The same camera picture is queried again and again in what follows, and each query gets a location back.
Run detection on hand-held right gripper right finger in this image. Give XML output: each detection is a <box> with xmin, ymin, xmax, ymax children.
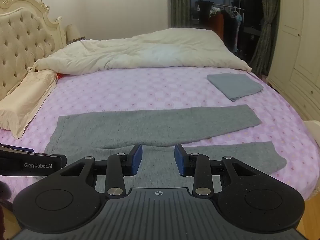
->
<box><xmin>174</xmin><ymin>144</ymin><xmax>258</xmax><ymax>197</ymax></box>

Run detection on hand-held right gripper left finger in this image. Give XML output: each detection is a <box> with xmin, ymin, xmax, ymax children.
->
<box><xmin>60</xmin><ymin>144</ymin><xmax>143</xmax><ymax>197</ymax></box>

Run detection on grey pants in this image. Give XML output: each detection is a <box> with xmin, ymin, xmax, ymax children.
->
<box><xmin>44</xmin><ymin>104</ymin><xmax>287</xmax><ymax>193</ymax></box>

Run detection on beige pillow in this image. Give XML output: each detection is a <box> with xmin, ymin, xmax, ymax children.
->
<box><xmin>0</xmin><ymin>70</ymin><xmax>58</xmax><ymax>139</ymax></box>

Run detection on pink patterned bed sheet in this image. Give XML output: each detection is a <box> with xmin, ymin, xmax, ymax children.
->
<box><xmin>0</xmin><ymin>66</ymin><xmax>320</xmax><ymax>201</ymax></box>

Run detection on folded blue-grey cloth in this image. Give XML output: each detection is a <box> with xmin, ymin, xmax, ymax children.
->
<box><xmin>207</xmin><ymin>73</ymin><xmax>264</xmax><ymax>102</ymax></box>

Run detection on cream white duvet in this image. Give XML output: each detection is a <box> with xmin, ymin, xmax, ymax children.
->
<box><xmin>31</xmin><ymin>27</ymin><xmax>252</xmax><ymax>76</ymax></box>

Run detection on cream tufted headboard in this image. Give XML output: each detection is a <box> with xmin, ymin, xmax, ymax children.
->
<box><xmin>0</xmin><ymin>0</ymin><xmax>67</xmax><ymax>101</ymax></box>

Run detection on bedside lamp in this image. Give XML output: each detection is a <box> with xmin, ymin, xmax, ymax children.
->
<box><xmin>65</xmin><ymin>24</ymin><xmax>81</xmax><ymax>43</ymax></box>

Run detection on clothes rack with hanging clothes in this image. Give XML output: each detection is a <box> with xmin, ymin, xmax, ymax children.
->
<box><xmin>194</xmin><ymin>0</ymin><xmax>248</xmax><ymax>53</ymax></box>

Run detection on dark patterned curtain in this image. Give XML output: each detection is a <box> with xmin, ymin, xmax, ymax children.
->
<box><xmin>249</xmin><ymin>0</ymin><xmax>281</xmax><ymax>76</ymax></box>
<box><xmin>170</xmin><ymin>0</ymin><xmax>191</xmax><ymax>28</ymax></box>

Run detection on cream wardrobe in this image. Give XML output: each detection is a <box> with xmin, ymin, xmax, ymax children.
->
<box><xmin>266</xmin><ymin>0</ymin><xmax>320</xmax><ymax>121</ymax></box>

